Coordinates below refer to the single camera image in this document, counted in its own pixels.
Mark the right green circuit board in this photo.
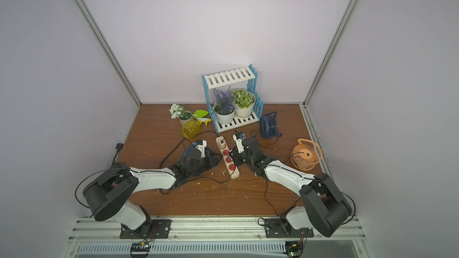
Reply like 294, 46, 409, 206
285, 241, 304, 258

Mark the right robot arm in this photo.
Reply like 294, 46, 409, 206
230, 133, 356, 237

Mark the green circuit board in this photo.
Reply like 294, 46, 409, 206
130, 242, 151, 258
285, 241, 304, 258

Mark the dark blue upright desk fan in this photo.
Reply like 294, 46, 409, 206
259, 111, 282, 139

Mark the pink usb power adapter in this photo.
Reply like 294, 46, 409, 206
216, 136, 227, 150

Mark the black power strip cord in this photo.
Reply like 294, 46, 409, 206
159, 129, 219, 169

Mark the yellow spray bottle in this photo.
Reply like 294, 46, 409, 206
180, 118, 211, 139

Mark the beige red power strip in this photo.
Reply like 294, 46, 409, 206
218, 142, 240, 179

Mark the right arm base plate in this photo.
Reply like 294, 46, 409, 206
257, 217, 314, 238

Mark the black wall cable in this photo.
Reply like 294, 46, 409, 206
110, 143, 124, 166

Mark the black orange fan cable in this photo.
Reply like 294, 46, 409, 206
256, 152, 306, 223

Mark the orange desk fan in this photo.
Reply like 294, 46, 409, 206
290, 139, 323, 172

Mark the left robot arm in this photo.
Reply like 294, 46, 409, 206
82, 142, 223, 232

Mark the white flower potted plant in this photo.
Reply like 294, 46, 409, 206
169, 103, 194, 126

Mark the aluminium front rail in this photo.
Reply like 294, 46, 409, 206
61, 216, 373, 258

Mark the blue white plant shelf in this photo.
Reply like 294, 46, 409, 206
202, 64, 264, 133

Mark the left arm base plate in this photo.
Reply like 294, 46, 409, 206
120, 219, 172, 240

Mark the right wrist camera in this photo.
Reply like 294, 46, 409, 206
233, 132, 245, 154

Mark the purple lavender potted plant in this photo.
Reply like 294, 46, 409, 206
213, 88, 235, 125

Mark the left green circuit board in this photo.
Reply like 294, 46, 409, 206
130, 242, 151, 258

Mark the green potted plant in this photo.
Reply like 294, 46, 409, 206
232, 89, 256, 118

